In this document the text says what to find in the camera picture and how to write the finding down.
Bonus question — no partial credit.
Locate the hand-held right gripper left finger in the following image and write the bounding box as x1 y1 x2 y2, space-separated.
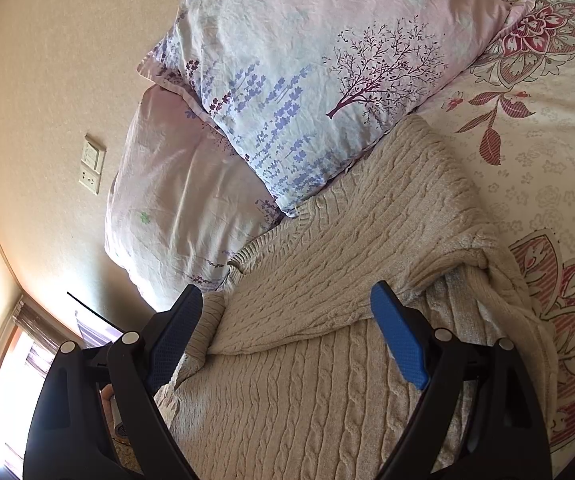
22 283 204 480

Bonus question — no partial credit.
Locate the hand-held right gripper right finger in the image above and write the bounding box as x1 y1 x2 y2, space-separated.
370 280 554 480

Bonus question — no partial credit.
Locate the beige cable-knit sweater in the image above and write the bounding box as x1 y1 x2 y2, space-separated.
154 115 561 480

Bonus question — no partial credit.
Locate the plain pink pillow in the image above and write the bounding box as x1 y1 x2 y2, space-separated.
104 82 284 311

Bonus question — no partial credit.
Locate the floral bed sheet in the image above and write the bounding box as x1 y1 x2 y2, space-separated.
417 0 575 480

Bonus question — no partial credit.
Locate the tree print pillow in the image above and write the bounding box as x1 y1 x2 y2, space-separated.
136 0 513 219

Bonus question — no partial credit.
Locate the wall switch and socket panel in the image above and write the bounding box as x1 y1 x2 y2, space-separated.
78 133 107 196

